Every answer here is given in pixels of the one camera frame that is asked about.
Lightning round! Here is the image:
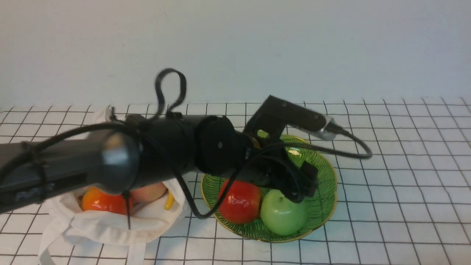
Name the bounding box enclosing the green apple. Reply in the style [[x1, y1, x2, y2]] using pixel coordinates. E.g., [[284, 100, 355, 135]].
[[260, 189, 308, 236]]

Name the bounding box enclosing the pink peach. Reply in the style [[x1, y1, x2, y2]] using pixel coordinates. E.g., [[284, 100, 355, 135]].
[[131, 183, 167, 204]]

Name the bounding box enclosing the red apple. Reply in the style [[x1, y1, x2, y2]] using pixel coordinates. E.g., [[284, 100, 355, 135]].
[[218, 181, 262, 225]]

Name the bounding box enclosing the yellow banana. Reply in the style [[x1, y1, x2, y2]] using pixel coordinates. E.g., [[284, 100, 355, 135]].
[[164, 190, 175, 211]]

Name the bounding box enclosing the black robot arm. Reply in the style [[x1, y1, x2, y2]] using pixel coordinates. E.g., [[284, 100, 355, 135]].
[[1, 115, 319, 213]]

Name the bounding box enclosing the orange-red tomato fruit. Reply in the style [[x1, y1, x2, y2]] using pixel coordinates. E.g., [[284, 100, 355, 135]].
[[80, 187, 133, 215]]

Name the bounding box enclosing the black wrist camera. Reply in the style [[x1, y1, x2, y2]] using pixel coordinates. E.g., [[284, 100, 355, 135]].
[[243, 95, 346, 141]]

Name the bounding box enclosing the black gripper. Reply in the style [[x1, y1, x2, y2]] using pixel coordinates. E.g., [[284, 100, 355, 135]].
[[235, 142, 319, 203]]

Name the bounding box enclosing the green leaf-pattern plate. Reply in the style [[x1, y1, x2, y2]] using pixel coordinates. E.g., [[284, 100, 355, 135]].
[[214, 148, 337, 243]]

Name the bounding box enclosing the white cloth tote bag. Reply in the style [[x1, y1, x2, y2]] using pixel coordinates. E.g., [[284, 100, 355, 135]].
[[38, 107, 190, 265]]

